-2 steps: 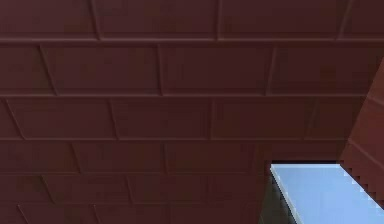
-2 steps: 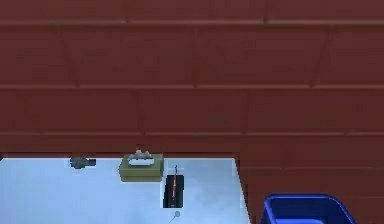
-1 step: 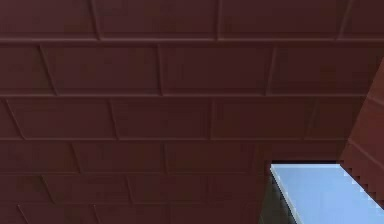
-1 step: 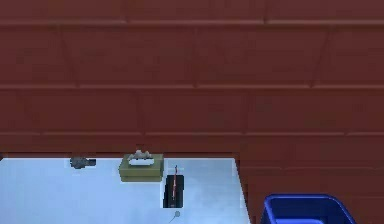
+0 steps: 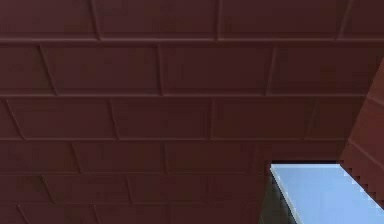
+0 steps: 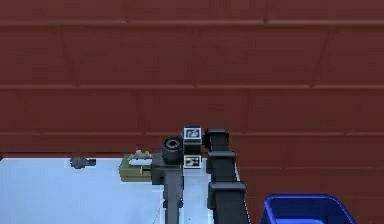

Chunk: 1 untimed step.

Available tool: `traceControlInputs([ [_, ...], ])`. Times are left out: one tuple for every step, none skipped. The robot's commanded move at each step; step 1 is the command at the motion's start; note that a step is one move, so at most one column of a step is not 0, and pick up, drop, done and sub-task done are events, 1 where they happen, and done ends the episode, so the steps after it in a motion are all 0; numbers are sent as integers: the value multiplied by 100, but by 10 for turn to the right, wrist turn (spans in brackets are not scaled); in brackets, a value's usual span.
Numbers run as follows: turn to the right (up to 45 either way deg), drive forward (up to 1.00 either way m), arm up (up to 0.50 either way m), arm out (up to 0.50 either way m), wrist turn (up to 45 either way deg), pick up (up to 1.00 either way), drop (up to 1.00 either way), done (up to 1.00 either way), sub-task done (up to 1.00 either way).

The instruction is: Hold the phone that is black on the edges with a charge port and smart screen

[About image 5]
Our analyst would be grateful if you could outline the blue glass window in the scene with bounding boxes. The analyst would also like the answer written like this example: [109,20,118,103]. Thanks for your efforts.
[269,162,384,224]

